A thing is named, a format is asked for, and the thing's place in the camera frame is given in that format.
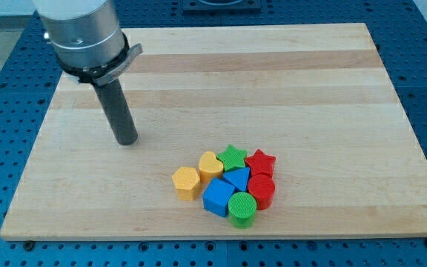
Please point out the yellow heart block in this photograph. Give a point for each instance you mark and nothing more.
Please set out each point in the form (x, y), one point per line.
(210, 167)

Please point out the wooden board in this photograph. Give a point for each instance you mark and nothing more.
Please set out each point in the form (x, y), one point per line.
(315, 96)

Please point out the blue triangle block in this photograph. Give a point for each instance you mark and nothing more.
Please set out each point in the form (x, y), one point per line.
(238, 178)

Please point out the blue cube block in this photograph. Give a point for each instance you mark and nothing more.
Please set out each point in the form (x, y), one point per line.
(216, 196)

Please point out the red star block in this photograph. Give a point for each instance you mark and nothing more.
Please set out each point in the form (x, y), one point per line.
(261, 163)

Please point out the green cylinder block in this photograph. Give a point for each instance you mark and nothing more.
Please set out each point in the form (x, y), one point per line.
(242, 210)

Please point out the red cylinder block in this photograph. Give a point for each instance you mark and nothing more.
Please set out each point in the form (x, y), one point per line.
(262, 188)

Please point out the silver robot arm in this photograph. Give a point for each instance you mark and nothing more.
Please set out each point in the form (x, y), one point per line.
(90, 45)

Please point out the green star block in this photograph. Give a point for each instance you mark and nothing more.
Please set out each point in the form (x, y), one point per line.
(232, 158)

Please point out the yellow hexagon block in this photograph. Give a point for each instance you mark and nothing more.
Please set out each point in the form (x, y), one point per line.
(187, 183)

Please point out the dark mounting plate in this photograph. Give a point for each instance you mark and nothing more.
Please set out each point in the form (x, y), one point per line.
(194, 6)

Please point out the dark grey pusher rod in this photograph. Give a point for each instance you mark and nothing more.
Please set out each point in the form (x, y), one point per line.
(118, 113)

